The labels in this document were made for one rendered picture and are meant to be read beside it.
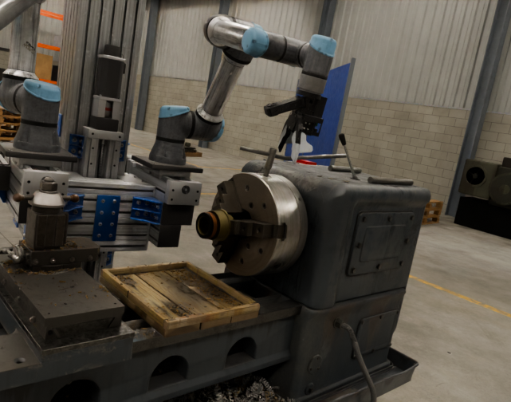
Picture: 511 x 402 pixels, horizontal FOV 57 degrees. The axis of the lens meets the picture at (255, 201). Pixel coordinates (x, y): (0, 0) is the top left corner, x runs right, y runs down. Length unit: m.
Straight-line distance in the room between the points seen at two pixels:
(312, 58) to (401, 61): 11.67
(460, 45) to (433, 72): 0.81
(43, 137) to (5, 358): 0.93
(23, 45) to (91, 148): 0.42
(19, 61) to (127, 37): 0.42
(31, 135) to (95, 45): 0.46
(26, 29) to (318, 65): 1.03
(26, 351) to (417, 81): 12.05
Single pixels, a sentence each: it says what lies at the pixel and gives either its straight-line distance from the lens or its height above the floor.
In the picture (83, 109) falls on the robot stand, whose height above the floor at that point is 1.32.
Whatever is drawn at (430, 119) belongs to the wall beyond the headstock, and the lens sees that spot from 12.24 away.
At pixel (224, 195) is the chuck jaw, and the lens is 1.40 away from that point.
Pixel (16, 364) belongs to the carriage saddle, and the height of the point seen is 0.90.
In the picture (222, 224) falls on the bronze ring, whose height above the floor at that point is 1.09.
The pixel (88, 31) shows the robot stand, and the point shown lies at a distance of 1.98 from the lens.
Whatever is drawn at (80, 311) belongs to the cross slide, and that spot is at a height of 0.97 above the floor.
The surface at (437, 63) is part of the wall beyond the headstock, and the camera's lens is 12.54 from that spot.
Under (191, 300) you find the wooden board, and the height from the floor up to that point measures 0.89.
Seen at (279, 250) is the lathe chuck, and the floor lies 1.05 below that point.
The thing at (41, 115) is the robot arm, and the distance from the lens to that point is 1.75.
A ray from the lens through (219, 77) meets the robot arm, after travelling 1.85.
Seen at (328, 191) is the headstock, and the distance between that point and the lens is 1.40.
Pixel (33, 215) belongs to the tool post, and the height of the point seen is 1.10.
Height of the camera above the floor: 1.40
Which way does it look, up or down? 10 degrees down
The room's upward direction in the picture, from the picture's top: 10 degrees clockwise
